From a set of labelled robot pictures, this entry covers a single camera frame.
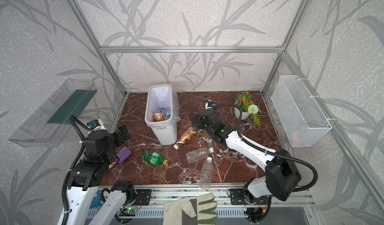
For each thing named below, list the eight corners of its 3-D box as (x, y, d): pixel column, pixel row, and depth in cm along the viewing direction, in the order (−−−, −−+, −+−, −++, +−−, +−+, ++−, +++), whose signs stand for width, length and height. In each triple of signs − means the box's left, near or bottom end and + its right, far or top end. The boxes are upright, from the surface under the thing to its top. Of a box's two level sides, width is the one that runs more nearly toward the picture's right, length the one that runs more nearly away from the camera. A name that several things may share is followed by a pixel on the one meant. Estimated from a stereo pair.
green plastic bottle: (141, 161, 87) (138, 158, 84) (146, 151, 91) (144, 148, 88) (165, 168, 85) (163, 165, 82) (169, 157, 89) (168, 154, 85)
